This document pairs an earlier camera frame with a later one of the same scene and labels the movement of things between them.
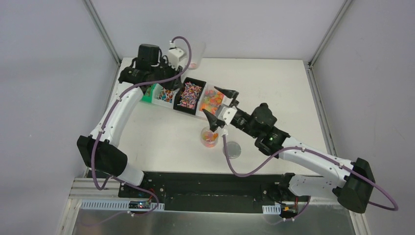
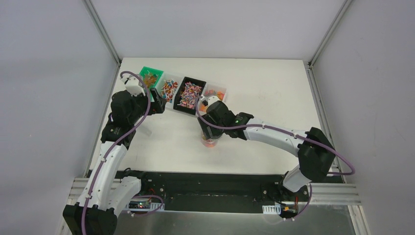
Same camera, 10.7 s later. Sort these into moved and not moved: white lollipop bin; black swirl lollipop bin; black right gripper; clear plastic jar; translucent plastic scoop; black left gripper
Moved: translucent plastic scoop; black right gripper; black left gripper
Not moved: clear plastic jar; white lollipop bin; black swirl lollipop bin
